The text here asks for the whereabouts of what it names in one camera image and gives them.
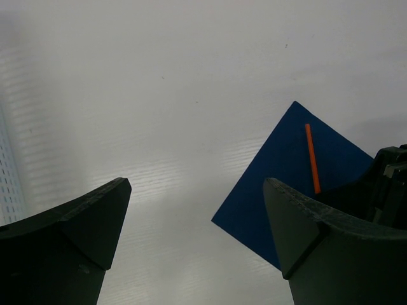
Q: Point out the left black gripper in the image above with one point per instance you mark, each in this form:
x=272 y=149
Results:
x=327 y=253

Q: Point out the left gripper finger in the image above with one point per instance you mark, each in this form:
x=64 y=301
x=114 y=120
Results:
x=61 y=255

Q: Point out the orange chopstick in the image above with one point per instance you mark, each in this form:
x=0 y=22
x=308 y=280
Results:
x=313 y=163

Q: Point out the dark blue paper napkin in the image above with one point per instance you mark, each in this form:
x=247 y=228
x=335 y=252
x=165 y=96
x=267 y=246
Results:
x=260 y=210

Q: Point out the white perforated plastic basket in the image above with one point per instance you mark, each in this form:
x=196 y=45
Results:
x=13 y=207

